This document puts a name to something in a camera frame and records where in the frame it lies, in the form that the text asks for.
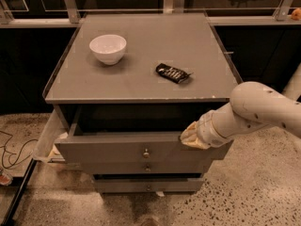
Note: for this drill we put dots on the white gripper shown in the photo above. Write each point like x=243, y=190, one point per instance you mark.
x=207, y=132

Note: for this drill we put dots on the grey top drawer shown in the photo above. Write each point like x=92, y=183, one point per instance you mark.
x=132, y=147

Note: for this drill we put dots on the grey drawer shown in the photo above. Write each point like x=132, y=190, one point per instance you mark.
x=147, y=167
x=145, y=183
x=132, y=147

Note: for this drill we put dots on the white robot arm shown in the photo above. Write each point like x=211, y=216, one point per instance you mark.
x=253, y=106

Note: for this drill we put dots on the grey bottom drawer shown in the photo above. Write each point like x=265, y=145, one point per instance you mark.
x=145, y=183

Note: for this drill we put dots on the grey drawer cabinet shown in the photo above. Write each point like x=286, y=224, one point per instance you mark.
x=185, y=41

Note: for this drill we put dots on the grey middle drawer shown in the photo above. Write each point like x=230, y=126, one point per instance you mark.
x=147, y=167

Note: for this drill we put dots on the black snack wrapper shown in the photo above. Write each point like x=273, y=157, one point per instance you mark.
x=172, y=74

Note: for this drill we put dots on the white ceramic bowl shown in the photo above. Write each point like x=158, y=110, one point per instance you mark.
x=109, y=49

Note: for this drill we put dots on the tape roll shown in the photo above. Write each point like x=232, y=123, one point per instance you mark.
x=55, y=150

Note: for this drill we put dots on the orange fruit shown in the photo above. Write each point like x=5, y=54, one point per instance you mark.
x=296, y=14

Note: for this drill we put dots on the red white small object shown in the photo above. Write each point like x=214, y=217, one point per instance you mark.
x=5, y=178

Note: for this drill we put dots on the metal rail frame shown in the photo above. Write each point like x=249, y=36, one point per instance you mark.
x=70, y=13

